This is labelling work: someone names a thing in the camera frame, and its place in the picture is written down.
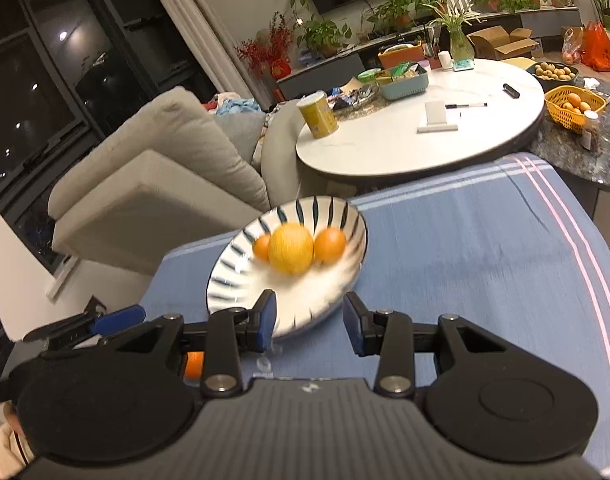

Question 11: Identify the long grey television cabinet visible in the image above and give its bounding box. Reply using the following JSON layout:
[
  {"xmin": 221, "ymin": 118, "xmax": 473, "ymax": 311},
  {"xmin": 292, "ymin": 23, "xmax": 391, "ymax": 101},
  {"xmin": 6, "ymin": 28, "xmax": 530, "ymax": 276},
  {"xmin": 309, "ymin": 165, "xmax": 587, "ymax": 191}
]
[{"xmin": 275, "ymin": 5, "xmax": 580, "ymax": 103}]

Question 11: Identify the pile of small yellow fruits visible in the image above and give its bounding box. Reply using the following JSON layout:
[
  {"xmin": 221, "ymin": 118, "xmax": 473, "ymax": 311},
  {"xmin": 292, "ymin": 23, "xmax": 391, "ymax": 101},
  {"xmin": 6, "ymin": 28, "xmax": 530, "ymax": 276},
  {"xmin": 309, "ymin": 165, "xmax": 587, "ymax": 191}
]
[{"xmin": 534, "ymin": 62, "xmax": 576, "ymax": 81}]

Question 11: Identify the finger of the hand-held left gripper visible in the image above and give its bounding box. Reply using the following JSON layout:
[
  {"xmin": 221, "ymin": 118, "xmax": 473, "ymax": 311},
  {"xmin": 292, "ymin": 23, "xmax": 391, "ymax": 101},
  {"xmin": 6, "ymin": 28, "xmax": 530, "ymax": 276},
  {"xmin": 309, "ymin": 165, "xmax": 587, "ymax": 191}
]
[
  {"xmin": 22, "ymin": 305, "xmax": 146, "ymax": 343},
  {"xmin": 40, "ymin": 336, "xmax": 117, "ymax": 361}
]

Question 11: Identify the person's left forearm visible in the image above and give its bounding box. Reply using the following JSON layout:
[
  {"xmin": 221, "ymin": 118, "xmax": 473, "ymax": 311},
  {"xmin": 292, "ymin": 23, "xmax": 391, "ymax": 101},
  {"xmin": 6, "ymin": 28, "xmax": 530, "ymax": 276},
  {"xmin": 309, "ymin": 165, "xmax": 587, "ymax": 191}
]
[{"xmin": 0, "ymin": 400, "xmax": 38, "ymax": 480}]

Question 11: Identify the pile of clothes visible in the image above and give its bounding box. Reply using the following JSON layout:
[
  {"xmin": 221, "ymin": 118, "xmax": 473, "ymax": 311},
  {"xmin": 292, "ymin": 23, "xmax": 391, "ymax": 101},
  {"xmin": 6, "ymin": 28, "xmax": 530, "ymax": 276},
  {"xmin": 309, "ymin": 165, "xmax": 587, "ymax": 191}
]
[{"xmin": 202, "ymin": 91, "xmax": 266, "ymax": 116}]

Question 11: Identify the beige armchair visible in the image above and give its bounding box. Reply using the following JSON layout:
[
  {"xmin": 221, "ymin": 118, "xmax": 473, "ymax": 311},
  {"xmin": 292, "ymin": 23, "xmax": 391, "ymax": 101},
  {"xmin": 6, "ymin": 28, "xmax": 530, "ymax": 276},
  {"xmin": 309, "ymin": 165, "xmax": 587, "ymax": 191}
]
[{"xmin": 48, "ymin": 86, "xmax": 306, "ymax": 276}]

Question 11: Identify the yellow plastic basket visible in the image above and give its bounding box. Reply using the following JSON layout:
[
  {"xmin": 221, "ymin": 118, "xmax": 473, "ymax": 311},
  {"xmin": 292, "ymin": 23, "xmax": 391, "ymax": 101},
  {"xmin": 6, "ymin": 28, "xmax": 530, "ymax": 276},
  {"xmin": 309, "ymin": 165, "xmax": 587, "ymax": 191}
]
[{"xmin": 544, "ymin": 86, "xmax": 607, "ymax": 134}]

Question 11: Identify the large yellow lemon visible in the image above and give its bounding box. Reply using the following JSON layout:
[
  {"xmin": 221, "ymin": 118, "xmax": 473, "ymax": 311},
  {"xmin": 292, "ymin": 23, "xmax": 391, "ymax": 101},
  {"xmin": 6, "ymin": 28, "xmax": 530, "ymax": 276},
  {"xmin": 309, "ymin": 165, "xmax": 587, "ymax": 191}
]
[{"xmin": 268, "ymin": 223, "xmax": 315, "ymax": 276}]

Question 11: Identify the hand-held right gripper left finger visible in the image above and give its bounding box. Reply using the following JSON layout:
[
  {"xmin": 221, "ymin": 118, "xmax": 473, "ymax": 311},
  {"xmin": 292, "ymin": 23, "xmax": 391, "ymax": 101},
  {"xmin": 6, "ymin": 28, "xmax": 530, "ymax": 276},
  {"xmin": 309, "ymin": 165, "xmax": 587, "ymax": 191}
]
[{"xmin": 102, "ymin": 289, "xmax": 277, "ymax": 401}]

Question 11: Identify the clear plastic bag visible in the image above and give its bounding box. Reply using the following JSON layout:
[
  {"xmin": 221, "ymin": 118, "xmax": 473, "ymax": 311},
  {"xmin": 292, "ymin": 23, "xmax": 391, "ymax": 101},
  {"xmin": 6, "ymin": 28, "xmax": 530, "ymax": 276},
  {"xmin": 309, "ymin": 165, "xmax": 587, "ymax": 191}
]
[{"xmin": 560, "ymin": 27, "xmax": 584, "ymax": 65}]

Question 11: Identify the round white table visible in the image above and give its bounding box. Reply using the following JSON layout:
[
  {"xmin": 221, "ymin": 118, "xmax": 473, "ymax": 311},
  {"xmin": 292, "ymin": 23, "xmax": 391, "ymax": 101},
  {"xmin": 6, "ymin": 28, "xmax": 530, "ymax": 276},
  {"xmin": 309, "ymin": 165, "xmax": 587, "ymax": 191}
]
[{"xmin": 295, "ymin": 57, "xmax": 544, "ymax": 181}]

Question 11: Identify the blue plastic basket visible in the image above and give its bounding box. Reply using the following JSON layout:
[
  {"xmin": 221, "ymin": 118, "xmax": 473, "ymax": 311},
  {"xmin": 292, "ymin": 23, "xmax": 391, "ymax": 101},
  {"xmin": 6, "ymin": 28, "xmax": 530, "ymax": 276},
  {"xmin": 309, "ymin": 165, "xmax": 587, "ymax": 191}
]
[{"xmin": 376, "ymin": 62, "xmax": 430, "ymax": 101}]

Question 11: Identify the dish of wrapped candies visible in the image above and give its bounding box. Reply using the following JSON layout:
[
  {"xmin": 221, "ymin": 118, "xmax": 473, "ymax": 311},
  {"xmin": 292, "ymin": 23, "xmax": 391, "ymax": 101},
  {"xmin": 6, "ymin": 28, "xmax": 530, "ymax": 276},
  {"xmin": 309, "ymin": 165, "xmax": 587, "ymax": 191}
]
[{"xmin": 330, "ymin": 85, "xmax": 381, "ymax": 111}]

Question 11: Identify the orange storage box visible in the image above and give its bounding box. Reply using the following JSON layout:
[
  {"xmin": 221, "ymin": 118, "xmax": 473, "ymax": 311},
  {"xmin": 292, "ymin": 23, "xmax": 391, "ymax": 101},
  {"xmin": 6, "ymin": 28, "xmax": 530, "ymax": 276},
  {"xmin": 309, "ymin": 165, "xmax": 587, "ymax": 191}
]
[{"xmin": 377, "ymin": 42, "xmax": 426, "ymax": 69}]

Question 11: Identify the dark pen holder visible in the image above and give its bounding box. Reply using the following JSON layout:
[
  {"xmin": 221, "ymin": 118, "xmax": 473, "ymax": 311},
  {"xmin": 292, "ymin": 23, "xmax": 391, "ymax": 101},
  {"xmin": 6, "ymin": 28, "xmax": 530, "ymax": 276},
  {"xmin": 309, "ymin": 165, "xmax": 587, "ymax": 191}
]
[{"xmin": 422, "ymin": 25, "xmax": 441, "ymax": 59}]

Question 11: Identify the black bowl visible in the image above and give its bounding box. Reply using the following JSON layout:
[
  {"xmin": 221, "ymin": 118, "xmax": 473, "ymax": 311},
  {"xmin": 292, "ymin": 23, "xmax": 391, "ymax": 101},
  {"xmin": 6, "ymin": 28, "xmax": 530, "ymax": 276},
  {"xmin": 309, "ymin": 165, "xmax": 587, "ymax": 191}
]
[{"xmin": 526, "ymin": 61, "xmax": 580, "ymax": 84}]

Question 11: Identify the glass vase with plant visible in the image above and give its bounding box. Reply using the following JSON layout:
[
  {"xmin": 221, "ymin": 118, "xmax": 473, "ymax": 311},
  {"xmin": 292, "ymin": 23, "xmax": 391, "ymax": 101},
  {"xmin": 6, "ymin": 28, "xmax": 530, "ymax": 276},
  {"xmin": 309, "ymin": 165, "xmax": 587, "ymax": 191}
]
[{"xmin": 419, "ymin": 0, "xmax": 480, "ymax": 63}]

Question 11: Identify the orange plastic bag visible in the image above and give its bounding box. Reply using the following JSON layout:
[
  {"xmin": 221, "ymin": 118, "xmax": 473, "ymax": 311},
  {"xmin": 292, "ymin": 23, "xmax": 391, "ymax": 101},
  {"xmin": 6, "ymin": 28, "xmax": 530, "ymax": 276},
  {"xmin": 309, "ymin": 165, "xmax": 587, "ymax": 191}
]
[{"xmin": 580, "ymin": 20, "xmax": 610, "ymax": 72}]

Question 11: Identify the dark marble table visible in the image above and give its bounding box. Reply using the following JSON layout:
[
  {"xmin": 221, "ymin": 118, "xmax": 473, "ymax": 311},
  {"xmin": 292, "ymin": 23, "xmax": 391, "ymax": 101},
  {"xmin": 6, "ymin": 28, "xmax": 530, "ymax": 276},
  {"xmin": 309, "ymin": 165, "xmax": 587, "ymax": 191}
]
[{"xmin": 527, "ymin": 77, "xmax": 610, "ymax": 196}]

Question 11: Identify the pile of small tangerines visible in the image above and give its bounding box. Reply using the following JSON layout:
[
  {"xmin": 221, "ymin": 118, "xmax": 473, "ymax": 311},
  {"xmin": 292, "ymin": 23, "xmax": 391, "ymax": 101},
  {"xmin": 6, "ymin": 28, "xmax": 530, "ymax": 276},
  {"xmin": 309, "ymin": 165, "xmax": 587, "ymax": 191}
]
[{"xmin": 560, "ymin": 92, "xmax": 593, "ymax": 115}]

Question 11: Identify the blue striped tablecloth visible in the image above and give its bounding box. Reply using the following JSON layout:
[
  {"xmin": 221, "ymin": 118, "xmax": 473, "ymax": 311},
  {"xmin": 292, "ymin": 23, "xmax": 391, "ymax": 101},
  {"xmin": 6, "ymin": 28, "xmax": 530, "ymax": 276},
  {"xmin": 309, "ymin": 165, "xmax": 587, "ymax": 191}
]
[{"xmin": 138, "ymin": 152, "xmax": 610, "ymax": 480}]

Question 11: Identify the yellow can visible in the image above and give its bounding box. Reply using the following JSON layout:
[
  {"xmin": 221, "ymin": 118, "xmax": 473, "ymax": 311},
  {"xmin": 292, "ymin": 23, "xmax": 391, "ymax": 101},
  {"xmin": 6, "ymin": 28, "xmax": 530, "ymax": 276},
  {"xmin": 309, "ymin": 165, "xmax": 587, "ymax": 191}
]
[{"xmin": 296, "ymin": 91, "xmax": 339, "ymax": 139}]

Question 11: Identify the open cardboard box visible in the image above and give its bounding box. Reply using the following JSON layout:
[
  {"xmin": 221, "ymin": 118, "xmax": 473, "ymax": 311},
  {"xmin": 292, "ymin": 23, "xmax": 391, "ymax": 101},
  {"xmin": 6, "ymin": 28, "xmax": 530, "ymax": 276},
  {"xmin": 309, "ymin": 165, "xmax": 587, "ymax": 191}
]
[{"xmin": 466, "ymin": 26, "xmax": 540, "ymax": 61}]

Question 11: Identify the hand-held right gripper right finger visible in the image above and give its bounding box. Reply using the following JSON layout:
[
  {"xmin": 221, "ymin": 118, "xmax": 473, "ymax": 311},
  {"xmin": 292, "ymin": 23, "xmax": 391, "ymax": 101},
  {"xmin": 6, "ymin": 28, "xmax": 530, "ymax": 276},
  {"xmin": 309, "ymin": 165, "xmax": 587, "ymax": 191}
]
[{"xmin": 343, "ymin": 291, "xmax": 530, "ymax": 401}]

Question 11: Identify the red flower decoration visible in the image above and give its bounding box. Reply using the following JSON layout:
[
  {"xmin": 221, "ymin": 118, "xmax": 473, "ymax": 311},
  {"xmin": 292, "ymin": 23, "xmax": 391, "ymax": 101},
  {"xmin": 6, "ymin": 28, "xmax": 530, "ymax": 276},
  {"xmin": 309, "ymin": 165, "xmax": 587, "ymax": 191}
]
[{"xmin": 235, "ymin": 12, "xmax": 296, "ymax": 81}]

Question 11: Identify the white blue-striped plate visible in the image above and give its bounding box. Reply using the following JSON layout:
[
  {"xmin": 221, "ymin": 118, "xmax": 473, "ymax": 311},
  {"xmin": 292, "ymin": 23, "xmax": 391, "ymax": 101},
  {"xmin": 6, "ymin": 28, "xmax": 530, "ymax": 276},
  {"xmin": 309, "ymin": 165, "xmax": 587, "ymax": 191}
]
[{"xmin": 206, "ymin": 196, "xmax": 369, "ymax": 339}]

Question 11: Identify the dark window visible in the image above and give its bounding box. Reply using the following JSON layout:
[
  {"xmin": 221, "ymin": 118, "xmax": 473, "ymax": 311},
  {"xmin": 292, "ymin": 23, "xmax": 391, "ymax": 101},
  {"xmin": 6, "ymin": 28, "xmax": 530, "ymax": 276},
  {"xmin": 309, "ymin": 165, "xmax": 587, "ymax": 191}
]
[{"xmin": 0, "ymin": 0, "xmax": 218, "ymax": 273}]

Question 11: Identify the white red-labelled bottle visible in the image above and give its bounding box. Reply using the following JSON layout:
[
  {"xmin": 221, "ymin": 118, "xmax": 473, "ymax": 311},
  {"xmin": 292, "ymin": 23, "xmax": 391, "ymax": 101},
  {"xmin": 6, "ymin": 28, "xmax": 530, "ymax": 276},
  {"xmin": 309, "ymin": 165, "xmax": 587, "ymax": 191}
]
[{"xmin": 582, "ymin": 110, "xmax": 600, "ymax": 152}]

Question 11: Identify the light curtain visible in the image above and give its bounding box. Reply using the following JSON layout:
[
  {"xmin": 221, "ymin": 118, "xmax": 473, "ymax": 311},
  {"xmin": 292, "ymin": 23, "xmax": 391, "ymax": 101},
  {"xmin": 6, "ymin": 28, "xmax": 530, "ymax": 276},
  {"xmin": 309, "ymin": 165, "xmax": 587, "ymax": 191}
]
[{"xmin": 135, "ymin": 0, "xmax": 266, "ymax": 106}]

